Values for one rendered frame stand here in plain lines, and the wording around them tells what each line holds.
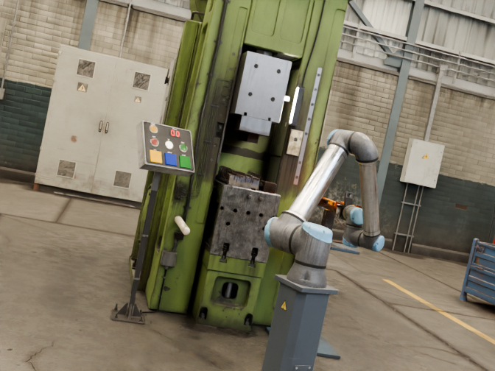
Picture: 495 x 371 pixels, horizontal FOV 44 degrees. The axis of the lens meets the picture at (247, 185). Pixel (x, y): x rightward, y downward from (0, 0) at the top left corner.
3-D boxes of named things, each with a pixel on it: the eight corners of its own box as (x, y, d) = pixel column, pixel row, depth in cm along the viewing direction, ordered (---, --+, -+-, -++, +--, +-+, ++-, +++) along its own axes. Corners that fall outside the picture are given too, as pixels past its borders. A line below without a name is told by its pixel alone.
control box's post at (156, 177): (131, 319, 373) (166, 146, 368) (125, 318, 373) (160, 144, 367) (131, 316, 377) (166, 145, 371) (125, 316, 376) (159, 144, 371)
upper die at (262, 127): (269, 136, 391) (272, 121, 390) (239, 129, 386) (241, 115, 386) (254, 135, 432) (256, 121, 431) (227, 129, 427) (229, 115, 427)
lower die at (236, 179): (257, 190, 393) (260, 177, 392) (227, 184, 388) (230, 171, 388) (244, 184, 434) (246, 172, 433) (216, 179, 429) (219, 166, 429)
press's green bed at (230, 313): (251, 333, 395) (266, 263, 393) (195, 325, 387) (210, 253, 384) (234, 308, 449) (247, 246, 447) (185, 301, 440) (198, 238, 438)
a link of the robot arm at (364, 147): (381, 131, 307) (387, 246, 335) (360, 128, 316) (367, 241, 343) (369, 139, 300) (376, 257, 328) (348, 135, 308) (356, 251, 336)
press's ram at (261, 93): (292, 126, 393) (304, 65, 391) (234, 113, 385) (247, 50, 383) (275, 126, 434) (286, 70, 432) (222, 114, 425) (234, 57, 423)
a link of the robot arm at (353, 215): (349, 224, 335) (353, 206, 335) (342, 221, 348) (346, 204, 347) (365, 227, 337) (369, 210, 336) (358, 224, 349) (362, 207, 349)
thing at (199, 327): (265, 344, 378) (265, 342, 378) (173, 331, 365) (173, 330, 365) (251, 324, 416) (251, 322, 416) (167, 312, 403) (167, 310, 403)
